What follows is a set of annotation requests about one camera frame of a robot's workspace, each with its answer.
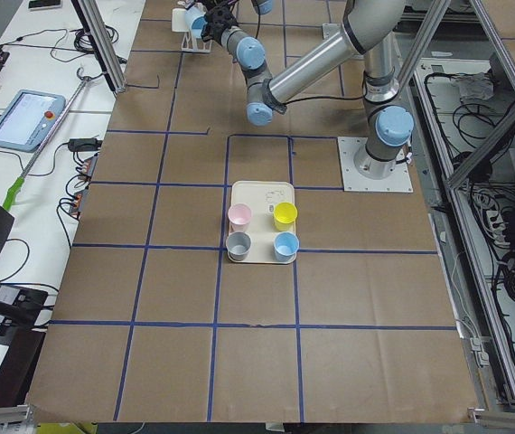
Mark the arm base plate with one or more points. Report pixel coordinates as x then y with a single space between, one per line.
332 34
363 174

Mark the black power adapter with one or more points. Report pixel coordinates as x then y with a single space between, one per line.
84 144

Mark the teach pendant tablet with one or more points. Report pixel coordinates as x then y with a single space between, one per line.
28 119

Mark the yellow cup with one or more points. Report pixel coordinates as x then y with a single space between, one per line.
285 215

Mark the light blue cup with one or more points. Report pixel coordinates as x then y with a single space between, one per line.
286 245
195 21

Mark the grey cup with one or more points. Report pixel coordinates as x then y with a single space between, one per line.
238 245

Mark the white ikea cup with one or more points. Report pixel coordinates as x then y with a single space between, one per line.
179 24

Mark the cream plastic tray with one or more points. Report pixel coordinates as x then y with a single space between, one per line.
262 197

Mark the pink cup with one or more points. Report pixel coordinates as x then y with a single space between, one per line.
239 216

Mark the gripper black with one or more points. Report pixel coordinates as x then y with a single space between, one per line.
215 23

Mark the aluminium frame post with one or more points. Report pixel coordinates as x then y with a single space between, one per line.
93 24

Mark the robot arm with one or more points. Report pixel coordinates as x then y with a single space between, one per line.
262 7
365 26

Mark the white wire cup rack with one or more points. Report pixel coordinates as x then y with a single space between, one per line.
190 44

